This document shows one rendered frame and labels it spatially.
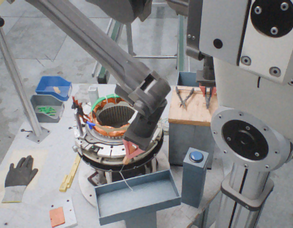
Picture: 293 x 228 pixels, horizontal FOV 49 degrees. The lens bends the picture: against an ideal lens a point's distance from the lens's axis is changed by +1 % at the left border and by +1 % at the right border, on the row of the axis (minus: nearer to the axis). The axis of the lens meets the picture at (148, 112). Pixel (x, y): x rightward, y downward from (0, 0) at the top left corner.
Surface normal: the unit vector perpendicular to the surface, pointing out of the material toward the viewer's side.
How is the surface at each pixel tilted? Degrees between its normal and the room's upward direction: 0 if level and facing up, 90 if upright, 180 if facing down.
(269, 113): 109
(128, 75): 44
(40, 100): 88
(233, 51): 90
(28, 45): 0
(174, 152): 90
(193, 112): 0
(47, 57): 0
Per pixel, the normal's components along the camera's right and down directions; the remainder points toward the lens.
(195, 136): -0.16, 0.67
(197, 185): -0.41, 0.63
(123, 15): -0.61, 0.75
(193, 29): -0.66, 0.53
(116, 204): -0.04, -0.73
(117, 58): 0.29, -0.11
